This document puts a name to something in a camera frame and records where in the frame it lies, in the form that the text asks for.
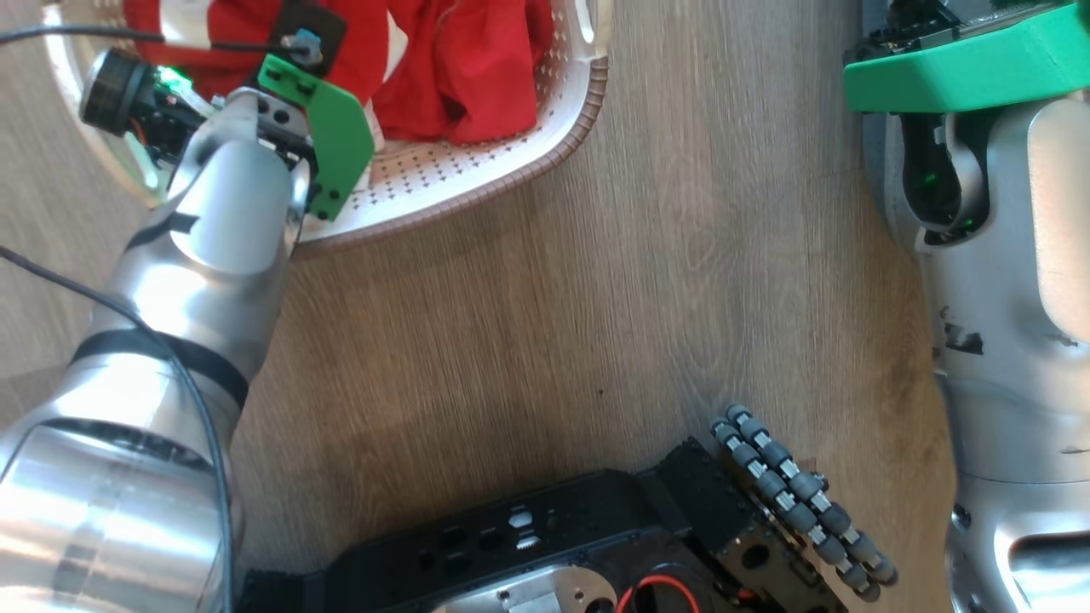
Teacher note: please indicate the cream perforated laundry basket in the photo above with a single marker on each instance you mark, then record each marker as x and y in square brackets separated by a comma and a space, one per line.
[443, 170]

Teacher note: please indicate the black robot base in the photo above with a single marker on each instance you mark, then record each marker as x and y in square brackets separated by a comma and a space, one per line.
[553, 528]

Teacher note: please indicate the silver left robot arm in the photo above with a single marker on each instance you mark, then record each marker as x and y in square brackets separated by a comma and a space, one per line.
[196, 255]

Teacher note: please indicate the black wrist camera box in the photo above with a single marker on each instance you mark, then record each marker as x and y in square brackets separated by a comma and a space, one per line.
[311, 21]

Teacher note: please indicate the black cylindrical wrist module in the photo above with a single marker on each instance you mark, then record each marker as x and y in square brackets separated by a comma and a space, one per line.
[115, 89]

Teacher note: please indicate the red clothing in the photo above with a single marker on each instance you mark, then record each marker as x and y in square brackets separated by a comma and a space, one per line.
[460, 68]

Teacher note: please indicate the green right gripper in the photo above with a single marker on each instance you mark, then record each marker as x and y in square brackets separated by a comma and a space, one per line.
[962, 72]

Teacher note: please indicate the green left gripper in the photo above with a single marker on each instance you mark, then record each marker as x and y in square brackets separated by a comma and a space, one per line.
[341, 136]

